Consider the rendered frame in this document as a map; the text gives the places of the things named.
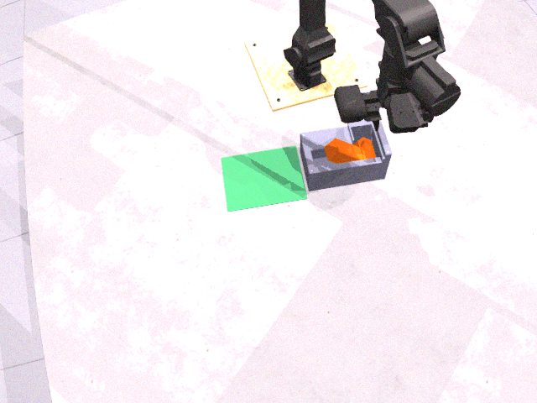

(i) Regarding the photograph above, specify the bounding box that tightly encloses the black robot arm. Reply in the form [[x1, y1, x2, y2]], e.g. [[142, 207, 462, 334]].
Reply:
[[283, 0, 461, 134]]

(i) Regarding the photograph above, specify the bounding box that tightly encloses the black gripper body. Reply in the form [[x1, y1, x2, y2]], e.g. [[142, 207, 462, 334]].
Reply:
[[334, 61, 409, 124]]

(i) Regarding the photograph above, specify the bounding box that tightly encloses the orange l-shaped part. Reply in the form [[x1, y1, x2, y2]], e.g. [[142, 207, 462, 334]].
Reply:
[[324, 138, 376, 163]]

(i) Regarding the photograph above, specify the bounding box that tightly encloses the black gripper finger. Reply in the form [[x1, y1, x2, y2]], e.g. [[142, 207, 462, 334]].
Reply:
[[361, 92, 383, 131]]

